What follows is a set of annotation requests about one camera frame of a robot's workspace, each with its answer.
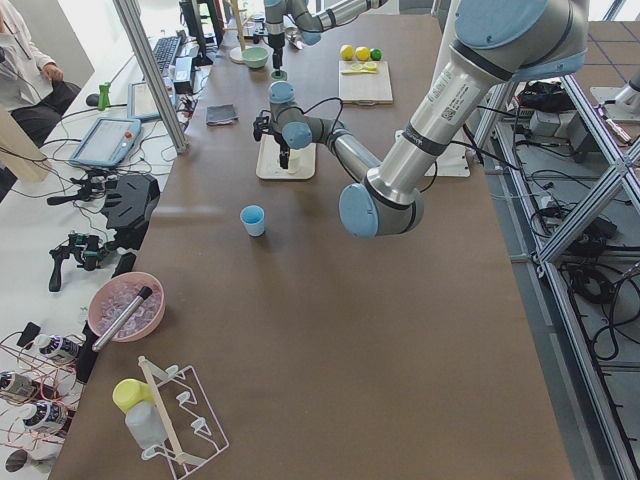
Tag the yellow cup on rack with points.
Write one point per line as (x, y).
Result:
(129, 392)

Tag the blue cup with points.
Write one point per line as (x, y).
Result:
(253, 220)

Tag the wooden cutting board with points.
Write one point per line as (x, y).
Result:
(365, 83)

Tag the green cup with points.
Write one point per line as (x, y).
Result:
(279, 75)

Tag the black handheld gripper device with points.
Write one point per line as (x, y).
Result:
(88, 250)

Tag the metal scoop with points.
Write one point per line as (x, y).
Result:
(294, 37)

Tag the wooden mug tree stand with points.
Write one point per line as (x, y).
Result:
(236, 52)

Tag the blue teach pendant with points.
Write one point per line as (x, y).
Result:
(140, 103)
(107, 143)

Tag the green bowl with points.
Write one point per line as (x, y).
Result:
(255, 57)

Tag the whole lemon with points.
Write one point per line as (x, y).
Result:
(362, 53)
(346, 52)

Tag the aluminium frame post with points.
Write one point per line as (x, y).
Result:
(129, 14)

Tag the grey folded cloth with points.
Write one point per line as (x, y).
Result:
(220, 115)

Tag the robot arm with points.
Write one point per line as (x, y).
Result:
(310, 25)
(493, 42)

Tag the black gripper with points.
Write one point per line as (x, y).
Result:
(283, 148)
(276, 41)

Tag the white wire cup rack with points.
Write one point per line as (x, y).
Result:
(195, 435)

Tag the person in white shirt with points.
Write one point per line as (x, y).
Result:
(33, 88)

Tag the metal tube with black cap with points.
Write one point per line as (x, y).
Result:
(122, 319)

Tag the translucent white cup on rack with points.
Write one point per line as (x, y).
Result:
(145, 425)

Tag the black computer mouse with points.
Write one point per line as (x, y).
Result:
(92, 100)

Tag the green lime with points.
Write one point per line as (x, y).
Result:
(375, 54)

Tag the black keyboard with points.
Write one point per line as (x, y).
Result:
(165, 51)

